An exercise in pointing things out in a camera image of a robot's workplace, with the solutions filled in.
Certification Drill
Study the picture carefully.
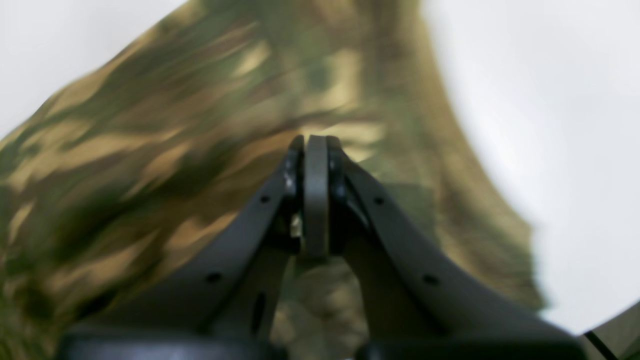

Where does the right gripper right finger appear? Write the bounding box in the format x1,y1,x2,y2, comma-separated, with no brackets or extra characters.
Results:
315,136,585,360

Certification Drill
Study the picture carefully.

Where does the camouflage t-shirt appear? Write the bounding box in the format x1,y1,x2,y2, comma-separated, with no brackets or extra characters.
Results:
1,0,545,360

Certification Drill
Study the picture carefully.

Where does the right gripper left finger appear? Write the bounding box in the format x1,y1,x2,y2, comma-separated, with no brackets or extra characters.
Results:
55,136,305,360

